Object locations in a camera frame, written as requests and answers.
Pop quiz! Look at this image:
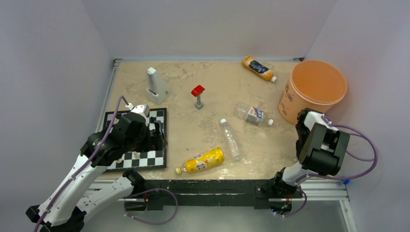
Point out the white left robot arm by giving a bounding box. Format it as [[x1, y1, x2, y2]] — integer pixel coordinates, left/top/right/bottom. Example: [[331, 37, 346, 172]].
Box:
[[26, 104, 166, 232]]

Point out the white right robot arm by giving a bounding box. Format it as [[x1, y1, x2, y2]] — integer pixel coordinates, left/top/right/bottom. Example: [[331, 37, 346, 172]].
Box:
[[271, 108, 350, 197]]

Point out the orange plastic bin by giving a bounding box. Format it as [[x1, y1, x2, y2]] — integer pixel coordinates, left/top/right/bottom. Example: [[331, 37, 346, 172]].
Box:
[[278, 60, 347, 125]]

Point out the black white chessboard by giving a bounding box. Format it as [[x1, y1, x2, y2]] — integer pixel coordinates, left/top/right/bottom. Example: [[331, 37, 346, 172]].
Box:
[[105, 108, 168, 173]]

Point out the yellow juice bottle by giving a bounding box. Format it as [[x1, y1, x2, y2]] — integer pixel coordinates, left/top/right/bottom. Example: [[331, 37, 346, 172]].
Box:
[[176, 147, 225, 174]]

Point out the white metronome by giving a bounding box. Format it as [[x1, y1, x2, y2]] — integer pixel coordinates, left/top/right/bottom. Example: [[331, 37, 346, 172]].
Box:
[[146, 67, 171, 105]]

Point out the clear bottle white label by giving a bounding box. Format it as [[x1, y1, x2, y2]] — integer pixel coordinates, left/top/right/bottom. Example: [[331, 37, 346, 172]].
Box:
[[234, 102, 274, 127]]

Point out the red grey toy stand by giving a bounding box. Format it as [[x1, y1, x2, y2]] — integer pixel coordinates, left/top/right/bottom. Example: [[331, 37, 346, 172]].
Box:
[[191, 85, 205, 110]]

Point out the clear empty plastic bottle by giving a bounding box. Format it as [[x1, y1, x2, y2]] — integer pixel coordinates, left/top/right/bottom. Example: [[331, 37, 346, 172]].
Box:
[[220, 118, 242, 161]]

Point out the orange bottle blue label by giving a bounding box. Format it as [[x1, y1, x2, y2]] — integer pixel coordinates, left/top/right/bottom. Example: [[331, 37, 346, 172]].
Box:
[[242, 56, 277, 83]]

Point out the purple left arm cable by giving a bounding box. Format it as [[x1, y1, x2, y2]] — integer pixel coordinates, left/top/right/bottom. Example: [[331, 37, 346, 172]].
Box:
[[33, 95, 132, 232]]

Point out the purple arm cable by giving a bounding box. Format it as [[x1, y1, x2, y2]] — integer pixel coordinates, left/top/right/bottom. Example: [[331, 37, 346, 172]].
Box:
[[275, 115, 379, 218], [33, 95, 132, 232]]

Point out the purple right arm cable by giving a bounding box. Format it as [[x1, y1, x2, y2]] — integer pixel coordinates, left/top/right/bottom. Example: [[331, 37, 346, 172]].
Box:
[[275, 115, 379, 218]]

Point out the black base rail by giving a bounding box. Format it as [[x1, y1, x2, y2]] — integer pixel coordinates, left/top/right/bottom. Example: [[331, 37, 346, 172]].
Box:
[[132, 179, 302, 210]]

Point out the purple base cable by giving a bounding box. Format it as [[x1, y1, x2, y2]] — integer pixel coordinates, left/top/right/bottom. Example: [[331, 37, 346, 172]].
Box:
[[124, 188, 179, 225]]

